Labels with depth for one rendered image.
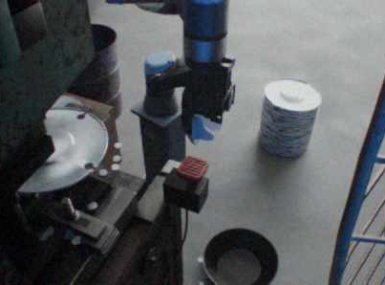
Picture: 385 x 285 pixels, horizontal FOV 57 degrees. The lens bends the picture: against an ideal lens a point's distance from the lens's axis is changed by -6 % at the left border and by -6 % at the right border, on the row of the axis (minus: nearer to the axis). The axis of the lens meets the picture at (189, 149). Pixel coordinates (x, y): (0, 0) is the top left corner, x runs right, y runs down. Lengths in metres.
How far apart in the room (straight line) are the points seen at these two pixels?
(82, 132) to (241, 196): 1.04
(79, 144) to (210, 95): 0.37
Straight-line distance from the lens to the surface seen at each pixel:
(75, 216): 0.78
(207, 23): 0.59
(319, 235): 1.73
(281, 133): 1.91
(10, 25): 0.36
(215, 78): 0.65
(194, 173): 0.82
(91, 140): 0.90
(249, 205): 1.76
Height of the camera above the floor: 1.36
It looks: 43 degrees down
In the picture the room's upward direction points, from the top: straight up
